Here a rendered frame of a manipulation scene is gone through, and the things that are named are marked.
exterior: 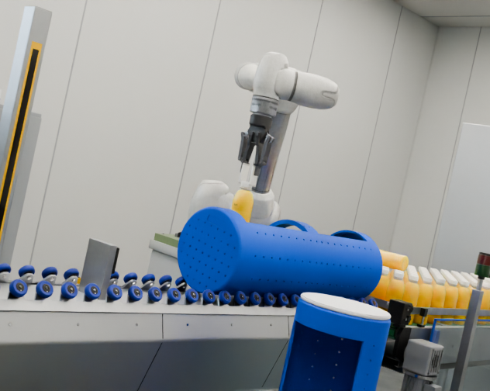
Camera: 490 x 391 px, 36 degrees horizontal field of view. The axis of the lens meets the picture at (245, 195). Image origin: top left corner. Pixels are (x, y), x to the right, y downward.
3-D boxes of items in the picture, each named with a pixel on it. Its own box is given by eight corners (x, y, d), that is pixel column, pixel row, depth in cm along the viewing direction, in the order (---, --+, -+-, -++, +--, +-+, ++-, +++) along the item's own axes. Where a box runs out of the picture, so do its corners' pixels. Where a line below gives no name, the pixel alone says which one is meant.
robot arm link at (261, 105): (267, 96, 245) (263, 115, 245) (284, 102, 251) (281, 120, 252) (246, 94, 251) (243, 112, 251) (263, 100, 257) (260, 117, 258)
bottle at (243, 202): (234, 240, 257) (245, 186, 256) (249, 243, 252) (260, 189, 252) (220, 238, 251) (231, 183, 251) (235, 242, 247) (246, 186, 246)
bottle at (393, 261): (410, 262, 334) (374, 254, 346) (406, 252, 329) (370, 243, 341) (403, 275, 331) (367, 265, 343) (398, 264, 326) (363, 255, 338)
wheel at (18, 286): (6, 281, 182) (11, 277, 181) (22, 282, 186) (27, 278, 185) (9, 298, 181) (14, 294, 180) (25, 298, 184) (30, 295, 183)
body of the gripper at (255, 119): (245, 112, 251) (239, 139, 251) (264, 114, 245) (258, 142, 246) (259, 116, 257) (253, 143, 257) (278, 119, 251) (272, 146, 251)
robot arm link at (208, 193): (184, 223, 339) (193, 175, 338) (224, 230, 342) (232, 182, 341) (187, 227, 323) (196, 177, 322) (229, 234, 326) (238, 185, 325)
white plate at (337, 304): (301, 288, 244) (301, 292, 244) (299, 299, 216) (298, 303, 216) (386, 307, 241) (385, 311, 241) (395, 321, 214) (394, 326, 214)
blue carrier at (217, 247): (166, 274, 255) (191, 195, 252) (315, 285, 320) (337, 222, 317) (222, 308, 236) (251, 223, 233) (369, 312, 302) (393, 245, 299)
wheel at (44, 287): (33, 282, 188) (37, 278, 187) (48, 282, 191) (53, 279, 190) (36, 299, 186) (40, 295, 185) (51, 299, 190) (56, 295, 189)
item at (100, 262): (77, 290, 215) (89, 237, 215) (89, 291, 218) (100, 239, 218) (98, 299, 208) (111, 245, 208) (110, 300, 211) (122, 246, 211)
